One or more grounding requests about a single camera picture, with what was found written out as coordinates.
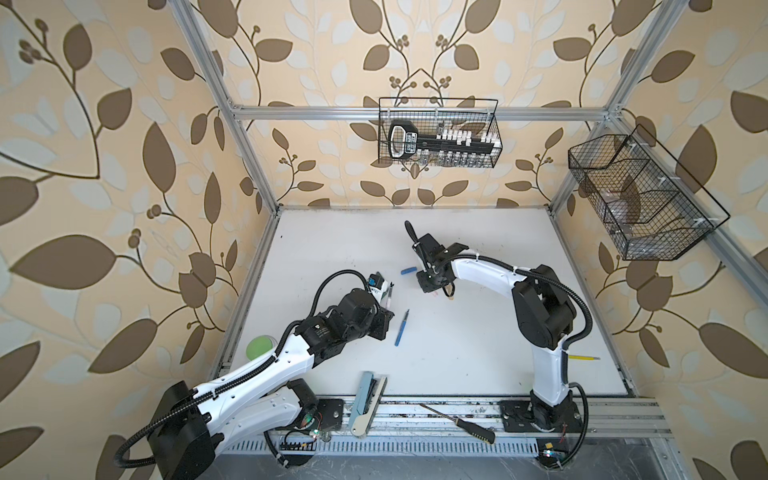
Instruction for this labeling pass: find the green pen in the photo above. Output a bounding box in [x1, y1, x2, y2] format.
[385, 282, 394, 309]

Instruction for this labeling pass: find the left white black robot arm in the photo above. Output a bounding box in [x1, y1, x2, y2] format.
[113, 269, 394, 479]

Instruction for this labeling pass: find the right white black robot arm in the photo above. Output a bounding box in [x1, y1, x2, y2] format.
[405, 221, 594, 431]

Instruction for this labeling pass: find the blue pen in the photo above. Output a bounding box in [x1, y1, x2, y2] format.
[395, 309, 410, 347]

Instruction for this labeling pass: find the light blue stapler tool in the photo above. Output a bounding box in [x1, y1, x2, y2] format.
[348, 371, 388, 438]

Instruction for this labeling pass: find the green round button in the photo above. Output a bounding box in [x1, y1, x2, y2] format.
[245, 335, 277, 361]

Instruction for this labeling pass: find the black socket tool set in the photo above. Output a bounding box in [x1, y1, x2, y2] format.
[383, 120, 502, 160]

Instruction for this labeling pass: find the yellow hex key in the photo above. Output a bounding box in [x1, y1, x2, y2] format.
[568, 355, 601, 361]

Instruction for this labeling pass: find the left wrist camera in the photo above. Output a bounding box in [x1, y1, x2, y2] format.
[368, 272, 392, 302]

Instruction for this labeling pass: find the center black wire basket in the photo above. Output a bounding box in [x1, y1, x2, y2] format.
[377, 95, 503, 169]

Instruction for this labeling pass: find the black wire basket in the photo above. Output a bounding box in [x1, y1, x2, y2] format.
[377, 95, 503, 169]
[568, 124, 731, 261]

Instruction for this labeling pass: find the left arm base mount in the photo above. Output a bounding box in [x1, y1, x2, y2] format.
[263, 398, 345, 468]

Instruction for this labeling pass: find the black handled screwdriver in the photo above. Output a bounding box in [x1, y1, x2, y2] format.
[419, 403, 496, 445]

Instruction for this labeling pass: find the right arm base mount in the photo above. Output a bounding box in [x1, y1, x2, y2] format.
[499, 392, 590, 470]

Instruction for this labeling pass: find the right black wire basket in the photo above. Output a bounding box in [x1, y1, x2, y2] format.
[568, 124, 731, 261]

